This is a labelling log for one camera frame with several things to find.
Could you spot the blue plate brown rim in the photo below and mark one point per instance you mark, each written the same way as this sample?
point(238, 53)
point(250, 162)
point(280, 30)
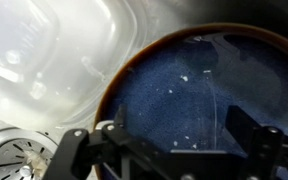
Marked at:
point(178, 90)

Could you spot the metal sink drain strainer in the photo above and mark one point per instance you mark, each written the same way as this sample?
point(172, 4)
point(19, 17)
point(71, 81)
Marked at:
point(24, 155)

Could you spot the clear plastic food container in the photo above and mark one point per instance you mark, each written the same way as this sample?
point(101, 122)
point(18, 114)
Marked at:
point(57, 56)

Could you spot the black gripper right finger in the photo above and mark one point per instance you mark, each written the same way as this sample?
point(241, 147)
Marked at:
point(262, 144)

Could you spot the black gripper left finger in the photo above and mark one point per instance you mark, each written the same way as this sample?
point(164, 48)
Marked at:
point(133, 158)

